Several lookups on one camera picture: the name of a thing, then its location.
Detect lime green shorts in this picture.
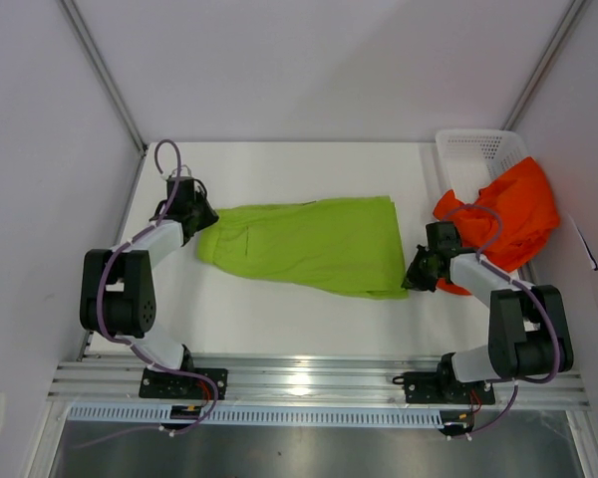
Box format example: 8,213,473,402
196,196,408,300

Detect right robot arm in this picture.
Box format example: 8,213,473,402
393,221,574,403

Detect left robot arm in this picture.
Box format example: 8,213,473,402
79,177,218,398

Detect orange shorts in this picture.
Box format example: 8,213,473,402
433,156,560,273

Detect white plastic basket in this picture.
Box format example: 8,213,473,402
435,128,529,202

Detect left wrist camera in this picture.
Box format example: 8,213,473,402
165,165,195,187

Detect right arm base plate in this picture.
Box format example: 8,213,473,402
392,371,495,405

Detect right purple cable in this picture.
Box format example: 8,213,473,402
441,204,564,442

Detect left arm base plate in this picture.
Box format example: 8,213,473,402
139,368,228,401

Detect aluminium mounting rail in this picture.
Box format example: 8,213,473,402
47,354,592,412

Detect slotted cable duct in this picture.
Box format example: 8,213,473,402
68,402,444,429

